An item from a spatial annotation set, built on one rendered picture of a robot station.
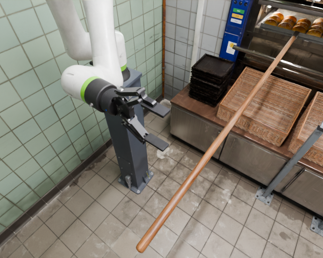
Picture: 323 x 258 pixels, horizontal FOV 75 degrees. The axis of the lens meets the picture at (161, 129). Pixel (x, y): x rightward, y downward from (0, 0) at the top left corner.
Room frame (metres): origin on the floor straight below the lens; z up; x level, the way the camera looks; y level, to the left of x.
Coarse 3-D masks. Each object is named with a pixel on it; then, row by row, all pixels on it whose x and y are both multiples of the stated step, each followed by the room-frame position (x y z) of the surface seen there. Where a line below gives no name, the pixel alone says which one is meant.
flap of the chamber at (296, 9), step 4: (260, 0) 1.60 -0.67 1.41; (264, 4) 1.58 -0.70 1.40; (268, 4) 1.57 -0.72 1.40; (272, 4) 1.55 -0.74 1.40; (276, 4) 1.54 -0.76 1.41; (280, 4) 1.53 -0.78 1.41; (280, 8) 1.52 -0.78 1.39; (284, 8) 1.51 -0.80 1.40; (288, 8) 1.49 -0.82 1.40; (292, 8) 1.48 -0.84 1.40; (296, 8) 1.47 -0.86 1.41; (300, 8) 1.45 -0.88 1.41; (300, 12) 1.45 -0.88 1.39; (304, 12) 1.43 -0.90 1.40; (308, 12) 1.42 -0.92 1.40; (312, 12) 1.41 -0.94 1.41; (316, 12) 1.40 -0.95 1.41; (320, 12) 1.39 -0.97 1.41; (320, 16) 1.38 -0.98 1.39
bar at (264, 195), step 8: (232, 48) 1.44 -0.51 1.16; (240, 48) 1.41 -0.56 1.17; (256, 56) 1.34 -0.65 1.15; (264, 56) 1.31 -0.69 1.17; (272, 56) 1.29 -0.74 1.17; (288, 64) 1.21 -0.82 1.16; (296, 64) 1.20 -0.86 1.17; (312, 72) 1.13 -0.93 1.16; (320, 72) 1.11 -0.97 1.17; (320, 128) 0.85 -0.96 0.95; (312, 136) 0.84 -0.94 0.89; (304, 144) 0.85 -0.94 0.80; (312, 144) 0.82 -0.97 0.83; (296, 152) 0.87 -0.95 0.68; (304, 152) 0.83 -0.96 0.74; (296, 160) 0.83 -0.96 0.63; (288, 168) 0.83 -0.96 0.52; (280, 176) 0.84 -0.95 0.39; (272, 184) 0.84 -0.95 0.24; (256, 192) 0.88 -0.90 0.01; (264, 192) 0.85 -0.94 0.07; (264, 200) 0.80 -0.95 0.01; (312, 224) 0.59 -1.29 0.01; (320, 224) 0.58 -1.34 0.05; (320, 232) 0.52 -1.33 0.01
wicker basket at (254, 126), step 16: (240, 80) 1.64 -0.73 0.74; (256, 80) 1.59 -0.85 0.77; (272, 80) 1.53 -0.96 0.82; (240, 96) 1.59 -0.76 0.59; (256, 96) 1.52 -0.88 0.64; (272, 96) 1.46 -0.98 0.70; (288, 96) 1.40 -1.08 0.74; (304, 96) 1.35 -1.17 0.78; (224, 112) 1.37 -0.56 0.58; (256, 112) 1.37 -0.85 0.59; (272, 112) 1.37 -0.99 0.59; (288, 112) 1.34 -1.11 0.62; (240, 128) 1.18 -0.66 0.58; (256, 128) 1.17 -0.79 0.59; (272, 128) 1.05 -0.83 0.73; (288, 128) 1.09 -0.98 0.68
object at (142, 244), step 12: (288, 48) 1.36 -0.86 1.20; (276, 60) 1.19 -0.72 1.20; (252, 96) 0.86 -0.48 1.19; (240, 108) 0.77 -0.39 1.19; (228, 132) 0.63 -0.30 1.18; (216, 144) 0.55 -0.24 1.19; (204, 156) 0.49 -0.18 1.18; (192, 180) 0.39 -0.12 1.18; (180, 192) 0.34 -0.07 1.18; (168, 204) 0.29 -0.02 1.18; (168, 216) 0.26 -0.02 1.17; (156, 228) 0.21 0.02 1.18; (144, 240) 0.18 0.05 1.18
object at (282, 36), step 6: (258, 30) 1.71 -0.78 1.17; (264, 30) 1.68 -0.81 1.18; (270, 30) 1.68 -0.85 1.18; (270, 36) 1.65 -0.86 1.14; (276, 36) 1.62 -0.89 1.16; (282, 36) 1.60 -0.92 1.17; (288, 36) 1.58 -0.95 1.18; (294, 42) 1.54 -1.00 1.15; (300, 42) 1.52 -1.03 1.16; (306, 42) 1.50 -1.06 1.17; (312, 42) 1.48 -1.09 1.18; (318, 42) 1.47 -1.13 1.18; (318, 48) 1.45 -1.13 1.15
